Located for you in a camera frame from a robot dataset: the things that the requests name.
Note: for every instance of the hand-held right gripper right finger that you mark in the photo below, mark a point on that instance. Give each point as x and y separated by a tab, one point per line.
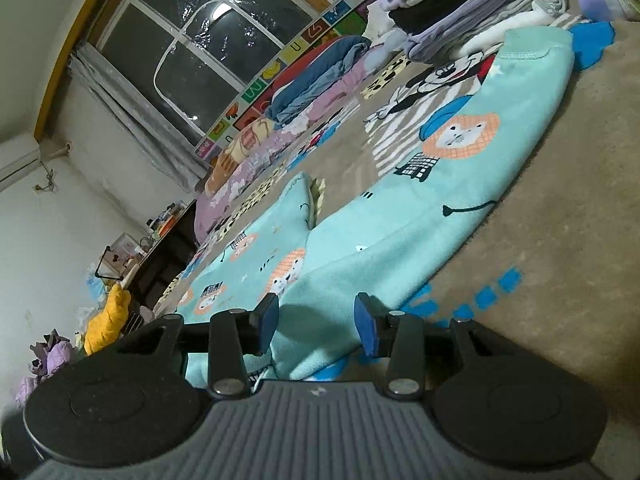
364	327

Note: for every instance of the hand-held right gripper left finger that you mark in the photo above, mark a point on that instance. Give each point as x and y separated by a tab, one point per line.
270	320

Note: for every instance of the teal animal print garment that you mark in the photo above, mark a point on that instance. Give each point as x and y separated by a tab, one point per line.
400	220

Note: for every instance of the crumpled clothes pile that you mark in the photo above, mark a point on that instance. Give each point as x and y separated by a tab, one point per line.
47	360

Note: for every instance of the stack of white purple clothes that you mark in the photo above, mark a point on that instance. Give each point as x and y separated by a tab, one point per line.
450	5

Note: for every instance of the dark wooden desk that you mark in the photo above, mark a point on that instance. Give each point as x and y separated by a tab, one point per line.
165	255

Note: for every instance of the dark striped folded garment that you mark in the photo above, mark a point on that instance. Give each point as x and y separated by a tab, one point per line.
137	320

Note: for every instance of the purple cloud print duvet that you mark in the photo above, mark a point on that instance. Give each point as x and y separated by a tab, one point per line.
240	180

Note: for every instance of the desk clutter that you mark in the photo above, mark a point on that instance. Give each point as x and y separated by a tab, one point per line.
165	217

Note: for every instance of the clear storage box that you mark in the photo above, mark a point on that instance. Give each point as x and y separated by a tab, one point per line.
125	252

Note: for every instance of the yellow knit sweater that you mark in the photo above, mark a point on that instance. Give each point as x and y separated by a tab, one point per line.
107	320

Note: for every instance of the orange printed pillow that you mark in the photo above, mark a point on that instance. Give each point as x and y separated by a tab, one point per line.
245	150

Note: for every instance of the light blue plastic bag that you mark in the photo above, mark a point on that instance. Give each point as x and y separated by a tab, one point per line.
95	287

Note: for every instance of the grey curtain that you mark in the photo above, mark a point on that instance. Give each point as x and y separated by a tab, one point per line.
145	125

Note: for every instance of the colourful picture headboard panel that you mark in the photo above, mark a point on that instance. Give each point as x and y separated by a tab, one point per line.
260	85

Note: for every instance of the blue folded blanket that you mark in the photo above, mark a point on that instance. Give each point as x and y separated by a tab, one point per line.
320	80

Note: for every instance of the red pillow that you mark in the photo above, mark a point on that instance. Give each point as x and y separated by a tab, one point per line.
300	67

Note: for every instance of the window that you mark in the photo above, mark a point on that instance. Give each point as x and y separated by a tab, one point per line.
200	45

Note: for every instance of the white air conditioner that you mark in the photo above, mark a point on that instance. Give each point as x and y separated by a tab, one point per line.
15	157

